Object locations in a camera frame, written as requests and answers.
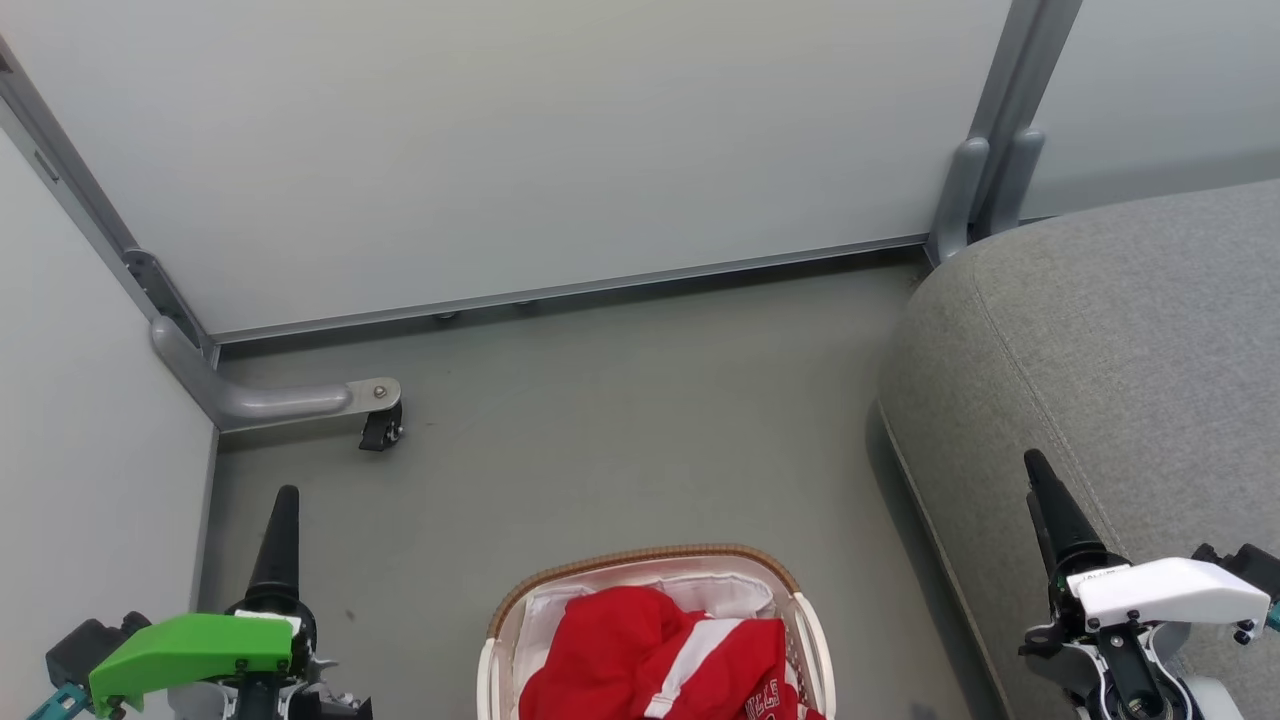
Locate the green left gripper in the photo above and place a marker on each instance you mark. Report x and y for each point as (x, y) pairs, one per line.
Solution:
(190, 645)

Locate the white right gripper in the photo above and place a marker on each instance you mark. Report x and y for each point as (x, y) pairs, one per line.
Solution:
(1160, 590)

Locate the red and white garment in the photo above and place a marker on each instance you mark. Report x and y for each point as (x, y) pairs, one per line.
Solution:
(630, 650)

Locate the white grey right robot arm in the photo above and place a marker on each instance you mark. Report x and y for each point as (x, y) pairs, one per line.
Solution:
(1220, 698)

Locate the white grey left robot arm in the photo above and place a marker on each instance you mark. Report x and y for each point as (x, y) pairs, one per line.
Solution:
(195, 705)

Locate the grey fabric sofa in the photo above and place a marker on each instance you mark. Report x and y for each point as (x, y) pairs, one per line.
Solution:
(1100, 350)

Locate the grey partition foot bar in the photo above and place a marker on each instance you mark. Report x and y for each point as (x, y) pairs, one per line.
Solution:
(270, 400)

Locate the black caster wheel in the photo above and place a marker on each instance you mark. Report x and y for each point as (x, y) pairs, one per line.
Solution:
(380, 430)

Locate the white basket with brown rim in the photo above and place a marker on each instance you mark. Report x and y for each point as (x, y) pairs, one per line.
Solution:
(812, 640)

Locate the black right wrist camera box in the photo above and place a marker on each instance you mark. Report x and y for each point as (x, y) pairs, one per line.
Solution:
(1250, 565)

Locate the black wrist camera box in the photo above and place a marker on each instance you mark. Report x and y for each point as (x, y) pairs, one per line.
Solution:
(85, 645)
(1250, 565)

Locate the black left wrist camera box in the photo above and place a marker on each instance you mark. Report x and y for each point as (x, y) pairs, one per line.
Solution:
(85, 645)

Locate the grey partition post with feet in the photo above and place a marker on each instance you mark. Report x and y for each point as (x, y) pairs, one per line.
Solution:
(985, 150)

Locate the grey partition bottom rail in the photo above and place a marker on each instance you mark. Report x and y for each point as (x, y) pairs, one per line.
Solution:
(560, 290)

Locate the grey partition corner post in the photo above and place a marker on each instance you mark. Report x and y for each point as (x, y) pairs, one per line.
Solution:
(90, 205)

